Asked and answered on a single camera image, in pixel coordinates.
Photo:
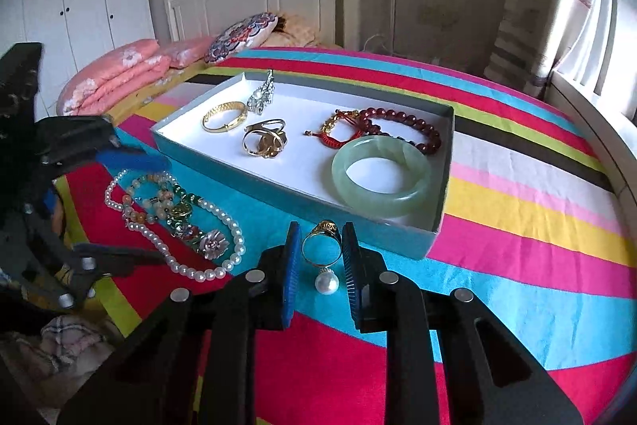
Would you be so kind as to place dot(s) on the gold ring cluster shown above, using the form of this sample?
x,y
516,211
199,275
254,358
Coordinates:
x,y
265,139

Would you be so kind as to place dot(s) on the silver crystal brooch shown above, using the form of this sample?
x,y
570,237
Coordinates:
x,y
263,95

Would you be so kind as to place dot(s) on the single white pearl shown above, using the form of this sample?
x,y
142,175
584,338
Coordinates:
x,y
327,282

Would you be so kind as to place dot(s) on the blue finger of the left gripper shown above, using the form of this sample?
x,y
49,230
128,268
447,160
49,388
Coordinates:
x,y
132,158

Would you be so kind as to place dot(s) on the pink pillow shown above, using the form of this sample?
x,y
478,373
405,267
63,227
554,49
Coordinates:
x,y
184,53

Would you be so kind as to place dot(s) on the white wardrobe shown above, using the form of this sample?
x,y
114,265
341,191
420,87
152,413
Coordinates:
x,y
73,34

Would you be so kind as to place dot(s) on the slim white floor lamp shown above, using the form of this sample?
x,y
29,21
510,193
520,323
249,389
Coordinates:
x,y
393,14

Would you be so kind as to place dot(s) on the green jade bangle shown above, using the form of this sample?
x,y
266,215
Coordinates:
x,y
381,177

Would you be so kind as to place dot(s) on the gold bangle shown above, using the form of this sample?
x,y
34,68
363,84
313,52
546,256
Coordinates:
x,y
224,117

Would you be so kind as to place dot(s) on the pink folded quilt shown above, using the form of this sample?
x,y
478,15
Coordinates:
x,y
93,88

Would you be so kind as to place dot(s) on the beige patterned curtain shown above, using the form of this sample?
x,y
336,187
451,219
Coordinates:
x,y
538,39

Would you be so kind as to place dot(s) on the patterned round cushion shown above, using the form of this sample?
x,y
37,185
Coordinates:
x,y
245,34

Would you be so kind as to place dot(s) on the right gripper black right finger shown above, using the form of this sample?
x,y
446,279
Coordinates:
x,y
490,377

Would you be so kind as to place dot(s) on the beige floral pillow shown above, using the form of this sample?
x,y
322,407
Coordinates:
x,y
292,30

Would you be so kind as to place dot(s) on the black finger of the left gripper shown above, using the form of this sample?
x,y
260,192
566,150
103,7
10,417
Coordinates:
x,y
101,261

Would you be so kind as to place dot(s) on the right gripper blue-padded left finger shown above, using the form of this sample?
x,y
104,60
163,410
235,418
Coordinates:
x,y
192,361

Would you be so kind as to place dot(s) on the grey cardboard tray box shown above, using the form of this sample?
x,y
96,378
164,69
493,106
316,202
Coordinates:
x,y
299,179

